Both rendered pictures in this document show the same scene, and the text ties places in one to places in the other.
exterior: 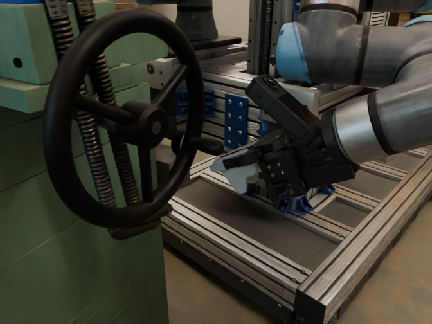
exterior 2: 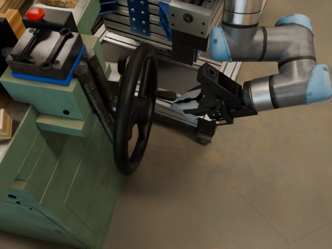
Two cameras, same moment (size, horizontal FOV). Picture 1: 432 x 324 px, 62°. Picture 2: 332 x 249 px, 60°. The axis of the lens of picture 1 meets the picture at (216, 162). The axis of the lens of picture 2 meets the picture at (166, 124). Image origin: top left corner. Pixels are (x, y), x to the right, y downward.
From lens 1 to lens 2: 0.40 m
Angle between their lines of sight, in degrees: 35
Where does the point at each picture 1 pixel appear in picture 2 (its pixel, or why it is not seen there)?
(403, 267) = (248, 72)
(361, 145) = (265, 108)
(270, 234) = (171, 80)
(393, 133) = (281, 105)
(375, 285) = not seen: hidden behind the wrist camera
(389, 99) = (281, 90)
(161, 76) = not seen: outside the picture
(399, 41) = (283, 45)
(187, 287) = not seen: hidden behind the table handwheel
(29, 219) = (70, 163)
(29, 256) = (75, 178)
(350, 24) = (255, 32)
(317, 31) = (238, 42)
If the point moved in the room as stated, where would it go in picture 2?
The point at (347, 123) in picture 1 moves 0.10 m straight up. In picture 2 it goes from (259, 100) to (273, 67)
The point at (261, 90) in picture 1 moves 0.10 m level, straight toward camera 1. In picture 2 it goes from (208, 80) to (223, 118)
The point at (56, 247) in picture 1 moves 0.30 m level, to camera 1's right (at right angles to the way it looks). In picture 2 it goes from (82, 165) to (179, 135)
